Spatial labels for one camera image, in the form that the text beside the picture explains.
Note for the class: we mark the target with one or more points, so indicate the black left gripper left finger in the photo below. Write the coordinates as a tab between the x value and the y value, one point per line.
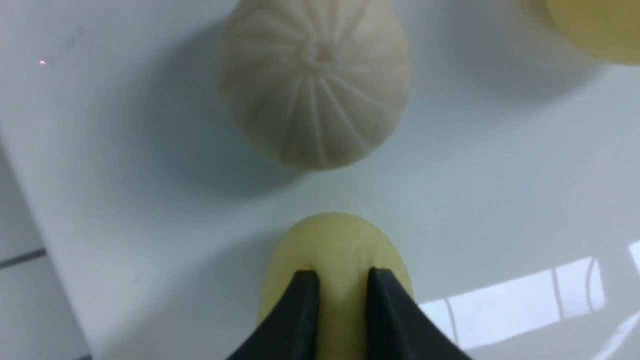
289	331

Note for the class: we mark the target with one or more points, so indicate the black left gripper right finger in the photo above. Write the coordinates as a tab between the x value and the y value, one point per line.
396	327

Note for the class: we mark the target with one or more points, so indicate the beige steamed bun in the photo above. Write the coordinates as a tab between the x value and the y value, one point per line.
314	84

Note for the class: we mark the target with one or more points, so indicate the white square plate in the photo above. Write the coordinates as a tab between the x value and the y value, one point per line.
510	188

